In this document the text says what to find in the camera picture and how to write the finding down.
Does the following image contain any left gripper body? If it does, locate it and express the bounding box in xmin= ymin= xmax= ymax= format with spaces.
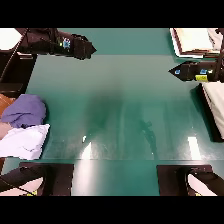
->
xmin=73 ymin=34 xmax=98 ymax=61

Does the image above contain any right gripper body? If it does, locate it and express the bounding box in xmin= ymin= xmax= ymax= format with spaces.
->
xmin=167 ymin=61 xmax=195 ymax=82

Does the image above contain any purple T-shirt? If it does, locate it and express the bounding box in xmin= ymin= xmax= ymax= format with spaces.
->
xmin=1 ymin=93 xmax=48 ymax=130

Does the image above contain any black cable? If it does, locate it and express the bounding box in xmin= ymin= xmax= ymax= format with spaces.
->
xmin=0 ymin=28 xmax=31 ymax=83

